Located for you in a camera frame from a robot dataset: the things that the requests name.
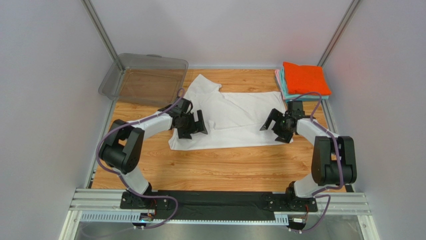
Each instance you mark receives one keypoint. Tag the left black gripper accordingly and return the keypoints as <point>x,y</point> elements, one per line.
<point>197,126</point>

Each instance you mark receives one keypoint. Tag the clear grey plastic bin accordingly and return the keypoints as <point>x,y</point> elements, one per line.
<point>150,80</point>

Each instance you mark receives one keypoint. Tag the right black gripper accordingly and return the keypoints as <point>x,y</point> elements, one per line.
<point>278,126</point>

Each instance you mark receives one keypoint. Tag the white t-shirt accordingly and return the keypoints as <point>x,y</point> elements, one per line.
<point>232,119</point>

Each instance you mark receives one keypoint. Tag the pink folded t-shirt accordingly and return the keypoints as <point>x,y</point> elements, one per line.
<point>279,84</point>

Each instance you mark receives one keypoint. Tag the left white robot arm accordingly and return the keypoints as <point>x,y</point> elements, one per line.
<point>119,151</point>

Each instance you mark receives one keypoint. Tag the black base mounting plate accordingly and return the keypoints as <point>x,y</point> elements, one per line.
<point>218,205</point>

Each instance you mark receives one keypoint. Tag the orange folded t-shirt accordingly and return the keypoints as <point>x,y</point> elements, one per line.
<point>301,79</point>

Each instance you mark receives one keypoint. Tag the aluminium frame rail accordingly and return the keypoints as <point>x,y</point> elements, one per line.
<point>103,206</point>

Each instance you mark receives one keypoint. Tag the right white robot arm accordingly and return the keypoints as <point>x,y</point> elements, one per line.
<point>333,164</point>

